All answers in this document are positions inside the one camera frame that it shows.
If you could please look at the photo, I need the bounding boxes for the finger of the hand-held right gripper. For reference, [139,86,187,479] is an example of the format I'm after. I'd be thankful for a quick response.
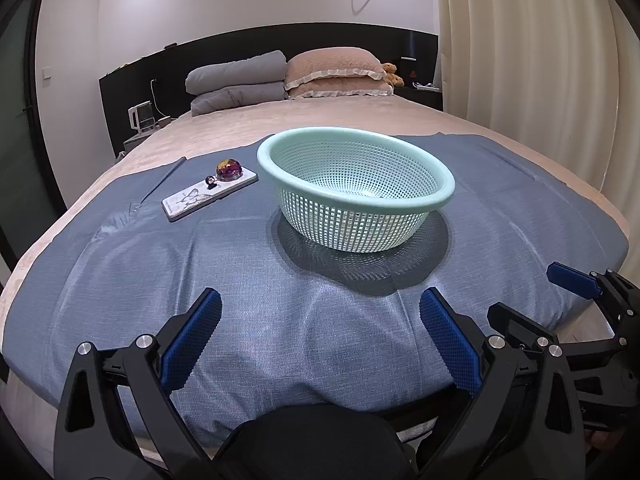
[487,301,626,361]
[546,261,640,346]

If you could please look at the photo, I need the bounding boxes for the dark door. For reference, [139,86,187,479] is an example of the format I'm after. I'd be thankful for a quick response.
[0,0,69,271]

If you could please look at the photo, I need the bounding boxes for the grey bedside table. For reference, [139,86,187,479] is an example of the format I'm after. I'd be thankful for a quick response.
[121,116,177,157]

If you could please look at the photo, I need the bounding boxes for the purple glass ball charm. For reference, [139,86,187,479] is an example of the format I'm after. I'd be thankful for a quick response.
[216,158,244,181]

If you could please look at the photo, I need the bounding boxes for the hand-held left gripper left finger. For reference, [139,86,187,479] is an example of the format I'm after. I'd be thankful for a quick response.
[52,287,223,480]

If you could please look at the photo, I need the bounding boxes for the grey folded quilt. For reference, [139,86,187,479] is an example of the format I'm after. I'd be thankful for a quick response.
[191,81,286,116]

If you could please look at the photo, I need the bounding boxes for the blue cloth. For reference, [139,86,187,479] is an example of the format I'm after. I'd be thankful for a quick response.
[0,132,630,441]

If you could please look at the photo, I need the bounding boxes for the grey pillows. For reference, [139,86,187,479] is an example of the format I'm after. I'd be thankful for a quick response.
[186,51,288,95]

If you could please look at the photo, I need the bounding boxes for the white patterned phone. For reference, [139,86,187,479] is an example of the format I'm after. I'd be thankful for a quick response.
[161,166,260,223]

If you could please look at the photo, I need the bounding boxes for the mint green plastic basket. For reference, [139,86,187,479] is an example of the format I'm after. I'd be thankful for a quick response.
[256,127,456,253]

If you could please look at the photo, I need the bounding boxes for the white kettle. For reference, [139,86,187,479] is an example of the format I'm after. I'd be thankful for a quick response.
[128,101,156,136]

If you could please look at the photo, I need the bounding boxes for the black nightstand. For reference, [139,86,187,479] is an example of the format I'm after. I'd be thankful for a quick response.
[394,85,444,112]

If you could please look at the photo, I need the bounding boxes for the person's right hand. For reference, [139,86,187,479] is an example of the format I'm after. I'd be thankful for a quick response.
[584,427,624,468]

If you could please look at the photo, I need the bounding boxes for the pink frilled pillow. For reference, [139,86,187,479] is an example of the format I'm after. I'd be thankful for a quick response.
[285,77,396,100]
[286,47,387,86]

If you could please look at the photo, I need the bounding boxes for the black headboard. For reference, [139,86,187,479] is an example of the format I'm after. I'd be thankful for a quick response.
[98,22,443,161]

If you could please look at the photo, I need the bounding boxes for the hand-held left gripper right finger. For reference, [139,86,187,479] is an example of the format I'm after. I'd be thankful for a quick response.
[417,287,588,480]

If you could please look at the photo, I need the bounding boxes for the white charging cable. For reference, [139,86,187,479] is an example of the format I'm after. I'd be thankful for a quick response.
[149,78,166,122]

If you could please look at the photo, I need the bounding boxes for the cream curtain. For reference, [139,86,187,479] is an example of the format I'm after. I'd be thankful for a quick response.
[432,0,640,203]

